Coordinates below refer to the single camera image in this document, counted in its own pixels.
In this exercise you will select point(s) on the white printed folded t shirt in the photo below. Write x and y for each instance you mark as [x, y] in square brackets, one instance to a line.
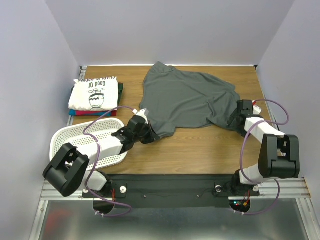
[94, 94]

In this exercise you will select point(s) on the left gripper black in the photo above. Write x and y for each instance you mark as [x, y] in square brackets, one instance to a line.
[150, 139]

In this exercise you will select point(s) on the grey t shirt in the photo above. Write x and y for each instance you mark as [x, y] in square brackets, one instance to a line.
[186, 99]

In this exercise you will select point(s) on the white perforated plastic basket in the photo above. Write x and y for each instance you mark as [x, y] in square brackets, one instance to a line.
[74, 135]

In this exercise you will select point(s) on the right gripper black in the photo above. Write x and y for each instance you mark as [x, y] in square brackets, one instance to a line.
[234, 120]

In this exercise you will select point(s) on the red folded t shirt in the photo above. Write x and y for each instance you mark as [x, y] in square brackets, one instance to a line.
[99, 113]

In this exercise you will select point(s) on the aluminium front rail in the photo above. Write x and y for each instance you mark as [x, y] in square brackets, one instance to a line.
[289, 189]

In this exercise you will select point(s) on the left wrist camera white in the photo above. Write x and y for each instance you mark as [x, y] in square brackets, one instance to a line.
[143, 113]

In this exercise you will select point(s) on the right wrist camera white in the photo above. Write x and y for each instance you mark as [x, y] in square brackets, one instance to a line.
[256, 109]

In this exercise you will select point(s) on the teal folded t shirt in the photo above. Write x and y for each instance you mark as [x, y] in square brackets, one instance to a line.
[73, 112]

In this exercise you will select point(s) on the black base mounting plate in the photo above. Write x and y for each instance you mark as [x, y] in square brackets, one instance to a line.
[175, 190]

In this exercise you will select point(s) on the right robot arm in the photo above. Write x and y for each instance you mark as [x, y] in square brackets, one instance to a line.
[279, 156]

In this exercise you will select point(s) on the dark green folded t shirt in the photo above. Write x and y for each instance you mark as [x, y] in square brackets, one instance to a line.
[120, 92]

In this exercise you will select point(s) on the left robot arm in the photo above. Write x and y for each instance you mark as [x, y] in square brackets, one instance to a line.
[77, 151]

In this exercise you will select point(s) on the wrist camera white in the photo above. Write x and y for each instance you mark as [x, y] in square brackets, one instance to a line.
[143, 113]
[256, 109]

